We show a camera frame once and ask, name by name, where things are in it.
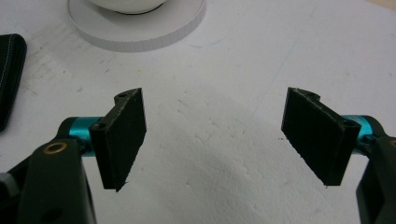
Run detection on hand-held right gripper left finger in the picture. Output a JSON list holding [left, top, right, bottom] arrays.
[[57, 87, 148, 193]]

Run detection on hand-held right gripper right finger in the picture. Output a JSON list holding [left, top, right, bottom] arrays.
[[280, 87, 387, 187]]

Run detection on white round coaster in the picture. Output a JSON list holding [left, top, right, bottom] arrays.
[[67, 0, 207, 53]]

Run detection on black stitched case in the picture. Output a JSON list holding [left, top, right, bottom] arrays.
[[0, 33, 28, 133]]

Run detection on white cup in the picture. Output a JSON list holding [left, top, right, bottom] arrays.
[[88, 0, 168, 15]]

